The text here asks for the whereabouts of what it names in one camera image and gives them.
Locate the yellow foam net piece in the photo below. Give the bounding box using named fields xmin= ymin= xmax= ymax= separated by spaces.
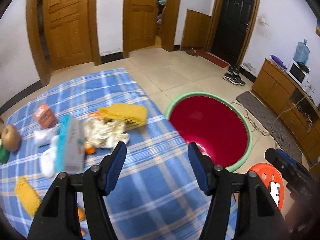
xmin=15 ymin=177 xmax=41 ymax=217

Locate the white teal medicine box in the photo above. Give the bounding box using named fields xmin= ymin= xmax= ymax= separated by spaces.
xmin=55 ymin=115 xmax=85 ymax=174

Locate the white tissue wad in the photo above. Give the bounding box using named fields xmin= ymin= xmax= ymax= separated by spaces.
xmin=34 ymin=127 xmax=59 ymax=178

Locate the cream paper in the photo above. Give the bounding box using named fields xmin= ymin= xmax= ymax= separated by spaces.
xmin=83 ymin=117 xmax=130 ymax=150

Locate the orange cardboard box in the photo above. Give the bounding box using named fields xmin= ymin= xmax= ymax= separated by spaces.
xmin=33 ymin=103 xmax=58 ymax=129

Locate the person right hand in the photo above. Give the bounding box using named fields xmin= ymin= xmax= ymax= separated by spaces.
xmin=285 ymin=201 xmax=319 ymax=239

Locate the orange plastic stool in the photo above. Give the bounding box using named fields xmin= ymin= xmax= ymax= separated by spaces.
xmin=248 ymin=163 xmax=285 ymax=210

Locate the grey floor mat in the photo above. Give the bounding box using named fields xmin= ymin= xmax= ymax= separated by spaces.
xmin=236 ymin=91 xmax=302 ymax=164

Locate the green toy pepper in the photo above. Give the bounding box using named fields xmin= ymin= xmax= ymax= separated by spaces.
xmin=0 ymin=141 xmax=10 ymax=164

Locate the red apple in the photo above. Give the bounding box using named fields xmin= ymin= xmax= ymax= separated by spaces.
xmin=1 ymin=125 xmax=21 ymax=152

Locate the blue plaid tablecloth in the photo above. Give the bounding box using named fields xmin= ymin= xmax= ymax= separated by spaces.
xmin=0 ymin=68 xmax=238 ymax=240

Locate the red bin with green rim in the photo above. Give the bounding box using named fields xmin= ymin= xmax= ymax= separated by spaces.
xmin=165 ymin=92 xmax=253 ymax=172

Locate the wooden sideboard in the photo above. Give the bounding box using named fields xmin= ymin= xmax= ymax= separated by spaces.
xmin=252 ymin=59 xmax=319 ymax=166

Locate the white microwave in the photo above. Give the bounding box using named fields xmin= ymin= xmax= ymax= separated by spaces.
xmin=286 ymin=60 xmax=310 ymax=91

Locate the purple bag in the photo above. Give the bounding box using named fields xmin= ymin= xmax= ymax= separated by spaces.
xmin=270 ymin=55 xmax=287 ymax=69

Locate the black sneakers pair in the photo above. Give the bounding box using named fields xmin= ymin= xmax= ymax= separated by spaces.
xmin=223 ymin=66 xmax=246 ymax=86

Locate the blue water jug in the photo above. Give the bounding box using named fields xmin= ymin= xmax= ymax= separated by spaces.
xmin=293 ymin=39 xmax=310 ymax=64

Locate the red door mat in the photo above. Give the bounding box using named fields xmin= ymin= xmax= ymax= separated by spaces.
xmin=196 ymin=50 xmax=229 ymax=68

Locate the brown slipper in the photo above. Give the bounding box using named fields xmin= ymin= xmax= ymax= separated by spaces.
xmin=185 ymin=48 xmax=198 ymax=57

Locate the wooden shoe cabinet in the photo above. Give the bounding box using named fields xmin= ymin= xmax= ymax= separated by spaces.
xmin=181 ymin=9 xmax=211 ymax=48

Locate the black entrance door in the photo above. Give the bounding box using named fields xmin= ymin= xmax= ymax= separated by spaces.
xmin=210 ymin=0 xmax=255 ymax=65

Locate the left wooden door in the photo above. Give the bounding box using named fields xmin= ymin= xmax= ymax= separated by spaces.
xmin=43 ymin=0 xmax=92 ymax=70

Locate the wooden door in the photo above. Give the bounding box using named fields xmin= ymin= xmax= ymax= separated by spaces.
xmin=43 ymin=0 xmax=92 ymax=70
xmin=129 ymin=0 xmax=158 ymax=51

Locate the middle wooden door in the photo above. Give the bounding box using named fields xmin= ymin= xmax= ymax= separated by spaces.
xmin=129 ymin=0 xmax=158 ymax=51

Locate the grey cable bundle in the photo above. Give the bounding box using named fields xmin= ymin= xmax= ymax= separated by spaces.
xmin=231 ymin=97 xmax=308 ymax=153

